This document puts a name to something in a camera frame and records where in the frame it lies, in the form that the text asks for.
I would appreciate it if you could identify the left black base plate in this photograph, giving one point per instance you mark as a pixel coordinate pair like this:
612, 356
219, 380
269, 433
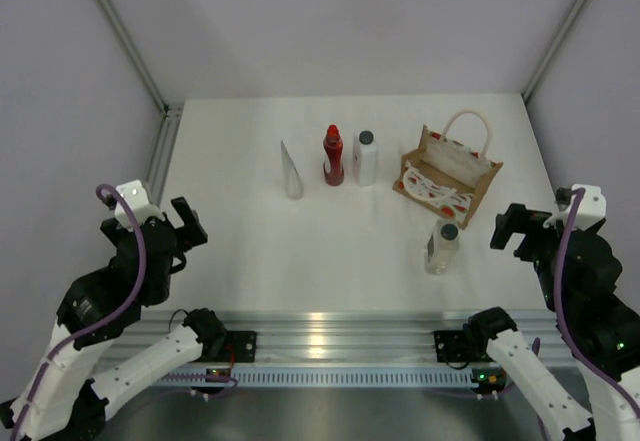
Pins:
239, 347

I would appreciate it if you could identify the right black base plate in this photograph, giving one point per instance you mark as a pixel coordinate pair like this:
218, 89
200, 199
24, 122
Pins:
455, 350

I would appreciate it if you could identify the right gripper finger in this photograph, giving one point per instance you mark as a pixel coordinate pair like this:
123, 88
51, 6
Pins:
506, 224
530, 217

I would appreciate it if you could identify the white bottle grey cap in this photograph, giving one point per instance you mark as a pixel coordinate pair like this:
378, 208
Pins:
365, 158

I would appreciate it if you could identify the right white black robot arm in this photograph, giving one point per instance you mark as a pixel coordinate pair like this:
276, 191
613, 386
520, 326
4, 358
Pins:
577, 272

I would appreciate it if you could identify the jute watermelon canvas bag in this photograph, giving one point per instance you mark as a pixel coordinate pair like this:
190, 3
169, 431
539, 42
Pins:
446, 176

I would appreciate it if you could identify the clear square bottle black label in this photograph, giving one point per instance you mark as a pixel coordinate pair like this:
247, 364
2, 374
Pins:
441, 246

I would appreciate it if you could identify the clear conical tube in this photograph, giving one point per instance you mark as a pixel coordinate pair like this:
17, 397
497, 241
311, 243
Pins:
292, 181

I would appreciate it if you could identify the red curvy bottle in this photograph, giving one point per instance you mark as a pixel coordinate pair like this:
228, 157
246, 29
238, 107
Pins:
333, 145

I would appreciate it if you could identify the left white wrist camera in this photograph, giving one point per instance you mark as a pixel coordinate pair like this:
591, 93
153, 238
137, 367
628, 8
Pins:
135, 195

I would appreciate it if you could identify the left aluminium frame post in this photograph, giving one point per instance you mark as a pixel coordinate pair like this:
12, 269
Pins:
170, 113

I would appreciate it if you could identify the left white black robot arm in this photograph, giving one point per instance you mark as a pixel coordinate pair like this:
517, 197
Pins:
65, 400

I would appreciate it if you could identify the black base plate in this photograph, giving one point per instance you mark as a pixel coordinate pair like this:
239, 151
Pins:
455, 350
239, 347

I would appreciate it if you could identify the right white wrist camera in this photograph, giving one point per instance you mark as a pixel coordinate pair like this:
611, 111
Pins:
591, 209

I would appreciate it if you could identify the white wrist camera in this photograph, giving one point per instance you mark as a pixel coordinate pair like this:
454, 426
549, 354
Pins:
591, 209
135, 195

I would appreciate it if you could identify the aluminium frame post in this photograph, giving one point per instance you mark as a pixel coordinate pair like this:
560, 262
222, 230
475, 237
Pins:
560, 35
170, 113

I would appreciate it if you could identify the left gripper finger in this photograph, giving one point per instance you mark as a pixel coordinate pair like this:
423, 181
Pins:
183, 209
191, 234

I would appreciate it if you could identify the slotted cable duct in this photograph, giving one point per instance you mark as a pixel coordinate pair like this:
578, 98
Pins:
350, 377

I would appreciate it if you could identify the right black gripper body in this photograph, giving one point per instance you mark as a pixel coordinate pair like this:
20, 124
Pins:
538, 247

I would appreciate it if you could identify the right aluminium frame post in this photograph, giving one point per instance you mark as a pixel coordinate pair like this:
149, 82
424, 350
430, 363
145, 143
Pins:
560, 35

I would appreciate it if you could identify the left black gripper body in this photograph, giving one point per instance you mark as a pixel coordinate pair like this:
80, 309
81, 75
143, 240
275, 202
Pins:
113, 230

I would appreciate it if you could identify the aluminium mounting rail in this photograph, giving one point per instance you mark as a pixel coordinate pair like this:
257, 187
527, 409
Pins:
342, 339

